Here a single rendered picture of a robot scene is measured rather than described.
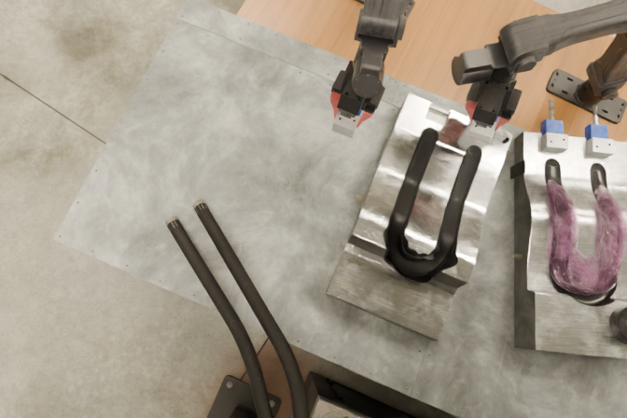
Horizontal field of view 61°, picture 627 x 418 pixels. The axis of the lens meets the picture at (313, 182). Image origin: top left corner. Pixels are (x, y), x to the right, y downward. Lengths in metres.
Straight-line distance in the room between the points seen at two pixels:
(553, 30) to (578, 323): 0.60
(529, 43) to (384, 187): 0.42
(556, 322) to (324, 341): 0.49
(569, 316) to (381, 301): 0.39
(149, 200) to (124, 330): 0.90
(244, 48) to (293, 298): 0.64
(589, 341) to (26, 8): 2.38
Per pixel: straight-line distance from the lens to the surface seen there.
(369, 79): 0.98
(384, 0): 1.01
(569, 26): 1.07
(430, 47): 1.46
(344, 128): 1.16
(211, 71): 1.40
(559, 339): 1.25
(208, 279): 1.20
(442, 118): 1.31
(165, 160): 1.33
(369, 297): 1.19
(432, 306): 1.21
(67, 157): 2.31
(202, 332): 2.06
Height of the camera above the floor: 2.04
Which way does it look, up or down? 75 degrees down
